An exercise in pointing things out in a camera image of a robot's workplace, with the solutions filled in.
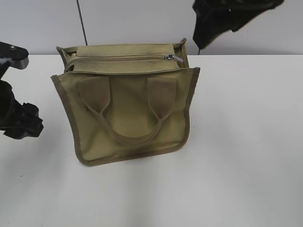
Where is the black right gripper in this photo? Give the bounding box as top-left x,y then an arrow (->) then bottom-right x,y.
192,0 -> 283,49

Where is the yellow canvas bag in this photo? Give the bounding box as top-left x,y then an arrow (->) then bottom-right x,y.
52,39 -> 200,166

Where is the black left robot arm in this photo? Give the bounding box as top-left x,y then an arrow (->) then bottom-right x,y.
0,42 -> 44,140

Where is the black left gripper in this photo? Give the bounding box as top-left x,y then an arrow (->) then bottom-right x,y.
0,80 -> 44,140

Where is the silver zipper pull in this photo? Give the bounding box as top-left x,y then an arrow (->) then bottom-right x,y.
163,54 -> 184,63

